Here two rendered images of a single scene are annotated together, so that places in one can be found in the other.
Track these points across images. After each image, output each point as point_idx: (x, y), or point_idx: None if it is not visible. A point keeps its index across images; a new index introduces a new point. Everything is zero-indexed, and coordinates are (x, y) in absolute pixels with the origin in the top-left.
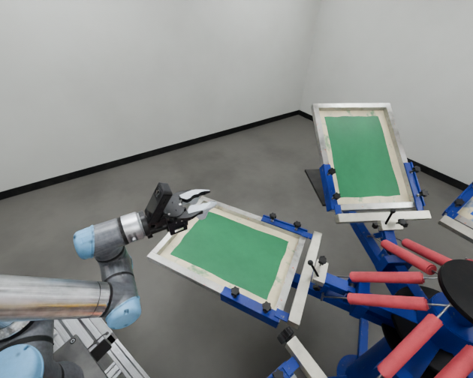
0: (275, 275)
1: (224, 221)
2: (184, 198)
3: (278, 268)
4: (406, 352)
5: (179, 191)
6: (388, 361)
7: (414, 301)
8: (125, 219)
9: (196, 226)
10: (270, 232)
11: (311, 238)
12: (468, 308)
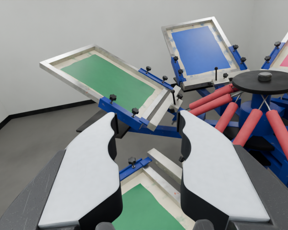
0: (174, 218)
1: None
2: (98, 200)
3: (166, 210)
4: None
5: (9, 210)
6: None
7: (254, 115)
8: None
9: None
10: None
11: (154, 158)
12: (275, 88)
